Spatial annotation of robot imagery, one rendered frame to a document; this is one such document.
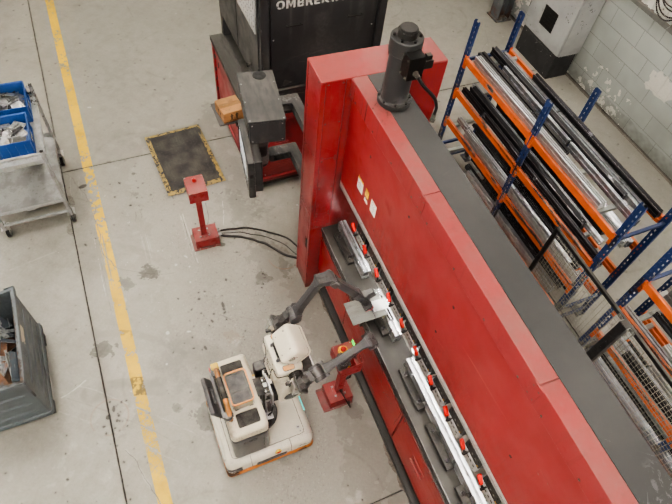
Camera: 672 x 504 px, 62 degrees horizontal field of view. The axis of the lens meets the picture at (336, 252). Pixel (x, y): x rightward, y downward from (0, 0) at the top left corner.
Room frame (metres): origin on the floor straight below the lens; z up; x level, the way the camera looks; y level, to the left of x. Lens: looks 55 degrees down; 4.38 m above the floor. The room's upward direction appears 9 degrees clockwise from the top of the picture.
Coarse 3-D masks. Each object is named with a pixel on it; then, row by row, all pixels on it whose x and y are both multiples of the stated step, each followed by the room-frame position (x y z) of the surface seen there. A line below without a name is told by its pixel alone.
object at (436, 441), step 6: (426, 426) 1.21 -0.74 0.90; (432, 426) 1.22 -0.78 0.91; (432, 438) 1.14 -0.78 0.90; (438, 438) 1.15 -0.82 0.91; (438, 444) 1.11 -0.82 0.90; (438, 450) 1.07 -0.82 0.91; (444, 450) 1.08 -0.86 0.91; (444, 456) 1.04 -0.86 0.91; (444, 462) 1.00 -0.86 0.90; (450, 462) 1.01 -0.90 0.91; (444, 468) 0.97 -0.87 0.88; (450, 468) 0.97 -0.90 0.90
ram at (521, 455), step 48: (384, 192) 2.23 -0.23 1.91; (384, 240) 2.12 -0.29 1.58; (432, 240) 1.76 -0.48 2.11; (432, 288) 1.64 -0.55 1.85; (432, 336) 1.51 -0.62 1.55; (480, 336) 1.29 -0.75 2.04; (480, 384) 1.16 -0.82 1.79; (480, 432) 1.01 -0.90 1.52; (528, 432) 0.88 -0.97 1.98; (528, 480) 0.74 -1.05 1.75; (576, 480) 0.66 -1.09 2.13
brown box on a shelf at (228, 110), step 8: (232, 96) 3.80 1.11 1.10; (216, 104) 3.67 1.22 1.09; (224, 104) 3.67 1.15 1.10; (232, 104) 3.69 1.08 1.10; (240, 104) 3.71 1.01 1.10; (216, 112) 3.68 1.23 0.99; (224, 112) 3.58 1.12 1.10; (232, 112) 3.60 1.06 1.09; (240, 112) 3.64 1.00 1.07; (224, 120) 3.55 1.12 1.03; (232, 120) 3.60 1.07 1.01
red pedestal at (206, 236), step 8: (192, 176) 3.07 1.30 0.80; (200, 176) 3.08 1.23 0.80; (184, 184) 3.03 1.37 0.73; (192, 184) 2.98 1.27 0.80; (200, 184) 3.00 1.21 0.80; (192, 192) 2.90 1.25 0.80; (200, 192) 2.91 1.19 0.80; (192, 200) 2.88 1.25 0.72; (200, 200) 2.91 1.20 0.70; (200, 208) 2.97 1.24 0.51; (200, 216) 2.96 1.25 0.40; (200, 224) 2.96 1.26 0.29; (208, 224) 3.09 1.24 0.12; (192, 232) 3.02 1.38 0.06; (200, 232) 2.98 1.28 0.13; (208, 232) 3.00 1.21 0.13; (216, 232) 3.02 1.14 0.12; (192, 240) 2.96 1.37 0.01; (200, 240) 2.90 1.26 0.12; (208, 240) 2.92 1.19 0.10; (216, 240) 2.96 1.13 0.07; (200, 248) 2.88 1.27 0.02
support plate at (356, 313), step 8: (376, 296) 2.05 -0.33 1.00; (344, 304) 1.95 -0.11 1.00; (352, 304) 1.96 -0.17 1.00; (360, 304) 1.97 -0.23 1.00; (352, 312) 1.90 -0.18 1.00; (360, 312) 1.90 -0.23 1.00; (368, 312) 1.91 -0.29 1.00; (376, 312) 1.92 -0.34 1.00; (384, 312) 1.93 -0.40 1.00; (352, 320) 1.83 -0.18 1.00; (360, 320) 1.84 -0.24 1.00; (368, 320) 1.85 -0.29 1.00
